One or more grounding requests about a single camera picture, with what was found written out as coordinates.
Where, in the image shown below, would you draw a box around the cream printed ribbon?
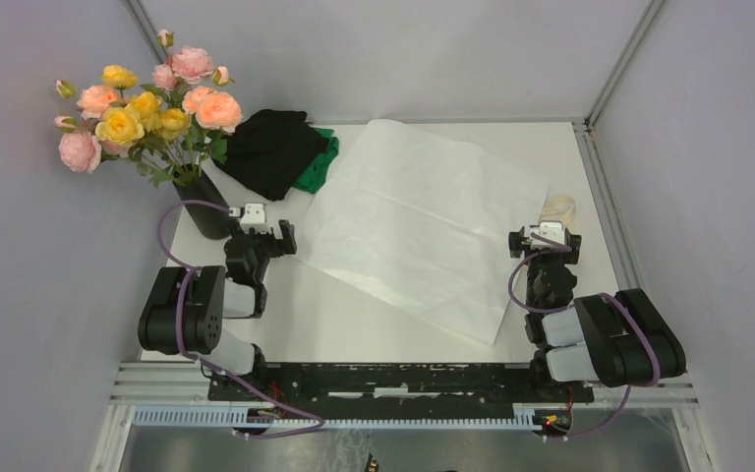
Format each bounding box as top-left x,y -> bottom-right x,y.
539,195 -> 577,227

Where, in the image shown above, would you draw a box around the white paper bouquet wrap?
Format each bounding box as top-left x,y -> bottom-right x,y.
297,119 -> 551,343

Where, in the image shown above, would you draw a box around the peach rose stem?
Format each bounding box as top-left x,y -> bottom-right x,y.
182,66 -> 243,162
54,80 -> 122,120

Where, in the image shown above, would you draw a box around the yellow rose stem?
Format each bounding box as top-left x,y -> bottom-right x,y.
94,64 -> 192,185

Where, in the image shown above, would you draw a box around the pink rose stem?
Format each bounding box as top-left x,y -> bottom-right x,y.
152,29 -> 216,91

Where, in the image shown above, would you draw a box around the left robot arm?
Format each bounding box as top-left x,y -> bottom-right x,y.
137,219 -> 297,401

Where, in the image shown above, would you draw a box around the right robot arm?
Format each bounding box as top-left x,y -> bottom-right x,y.
508,221 -> 687,401

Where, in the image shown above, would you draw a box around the black cylindrical vase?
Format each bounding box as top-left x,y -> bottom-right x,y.
172,166 -> 233,241

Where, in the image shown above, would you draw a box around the pink roses in vase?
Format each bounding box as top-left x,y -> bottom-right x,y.
54,115 -> 136,173

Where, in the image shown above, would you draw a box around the green cloth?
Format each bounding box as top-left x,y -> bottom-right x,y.
292,128 -> 340,195

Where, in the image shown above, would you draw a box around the black cloth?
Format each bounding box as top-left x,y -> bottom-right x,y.
215,109 -> 330,201

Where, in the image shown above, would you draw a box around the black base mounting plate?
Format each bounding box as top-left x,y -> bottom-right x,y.
244,362 -> 595,420

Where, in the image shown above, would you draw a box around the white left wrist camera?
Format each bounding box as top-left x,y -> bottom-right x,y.
228,203 -> 271,234

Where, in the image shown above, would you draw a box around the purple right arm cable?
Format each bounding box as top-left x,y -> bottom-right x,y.
506,231 -> 663,443

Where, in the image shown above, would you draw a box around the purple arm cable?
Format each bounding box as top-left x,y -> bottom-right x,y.
506,231 -> 663,443
155,199 -> 329,441

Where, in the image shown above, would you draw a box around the white slotted cable duct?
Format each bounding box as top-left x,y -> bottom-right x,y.
131,406 -> 545,432

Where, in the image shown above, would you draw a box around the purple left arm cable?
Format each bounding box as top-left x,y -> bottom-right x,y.
155,199 -> 329,441

